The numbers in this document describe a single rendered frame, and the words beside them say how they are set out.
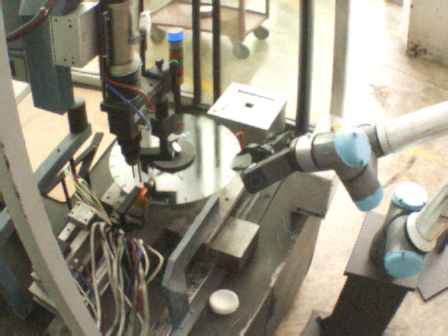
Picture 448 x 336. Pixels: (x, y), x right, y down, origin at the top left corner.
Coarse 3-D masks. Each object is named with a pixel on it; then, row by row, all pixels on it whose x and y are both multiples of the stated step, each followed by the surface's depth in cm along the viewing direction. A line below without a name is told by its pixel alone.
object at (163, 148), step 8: (160, 144) 117; (168, 144) 118; (144, 152) 119; (152, 152) 119; (160, 152) 119; (168, 152) 119; (144, 160) 120; (152, 160) 120; (160, 160) 120; (168, 160) 120; (144, 168) 122; (152, 168) 123
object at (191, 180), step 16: (176, 128) 138; (192, 128) 138; (208, 128) 138; (224, 128) 138; (144, 144) 134; (208, 144) 133; (224, 144) 133; (112, 160) 129; (208, 160) 129; (224, 160) 129; (112, 176) 125; (128, 176) 125; (144, 176) 125; (160, 176) 125; (176, 176) 125; (192, 176) 125; (208, 176) 125; (224, 176) 125; (128, 192) 121; (160, 192) 121; (176, 192) 121; (192, 192) 121; (208, 192) 121
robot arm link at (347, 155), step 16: (352, 128) 93; (320, 144) 97; (336, 144) 94; (352, 144) 91; (368, 144) 95; (320, 160) 97; (336, 160) 95; (352, 160) 92; (368, 160) 94; (352, 176) 96
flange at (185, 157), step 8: (184, 144) 132; (192, 144) 132; (176, 152) 128; (184, 152) 129; (192, 152) 130; (176, 160) 127; (184, 160) 127; (192, 160) 129; (160, 168) 127; (168, 168) 126; (176, 168) 126
